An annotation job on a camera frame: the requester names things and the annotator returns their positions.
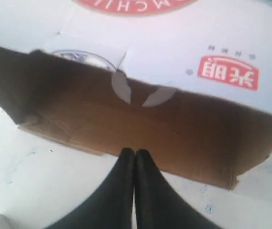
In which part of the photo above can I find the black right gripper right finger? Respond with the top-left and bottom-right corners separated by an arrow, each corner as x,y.
134,149 -> 215,229

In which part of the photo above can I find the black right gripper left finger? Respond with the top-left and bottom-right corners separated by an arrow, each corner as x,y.
47,148 -> 134,229

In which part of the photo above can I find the printed cardboard milk box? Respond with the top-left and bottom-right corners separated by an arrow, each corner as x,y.
0,0 -> 272,189

